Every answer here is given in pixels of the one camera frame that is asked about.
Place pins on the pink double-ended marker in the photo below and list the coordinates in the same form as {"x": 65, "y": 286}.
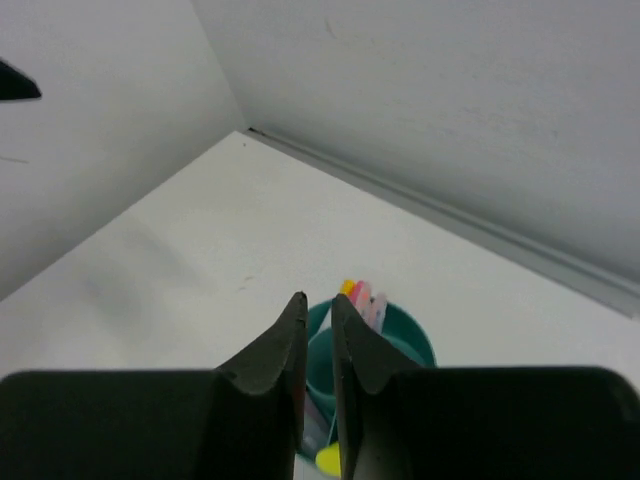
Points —
{"x": 377, "y": 312}

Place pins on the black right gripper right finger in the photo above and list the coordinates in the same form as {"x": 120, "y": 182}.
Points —
{"x": 399, "y": 420}

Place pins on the teal round desk organizer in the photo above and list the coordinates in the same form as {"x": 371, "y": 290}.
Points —
{"x": 320, "y": 430}

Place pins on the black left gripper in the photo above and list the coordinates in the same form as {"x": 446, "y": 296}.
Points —
{"x": 16, "y": 86}

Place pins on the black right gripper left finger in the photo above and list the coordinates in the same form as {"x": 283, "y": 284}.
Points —
{"x": 241, "y": 420}

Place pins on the yellow-capped white marker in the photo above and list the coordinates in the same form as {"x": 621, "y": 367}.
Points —
{"x": 347, "y": 287}

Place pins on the black yellow-capped highlighter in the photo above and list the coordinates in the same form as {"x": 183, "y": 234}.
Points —
{"x": 328, "y": 460}

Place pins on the aluminium table edge rail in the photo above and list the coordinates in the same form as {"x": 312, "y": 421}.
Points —
{"x": 600, "y": 285}

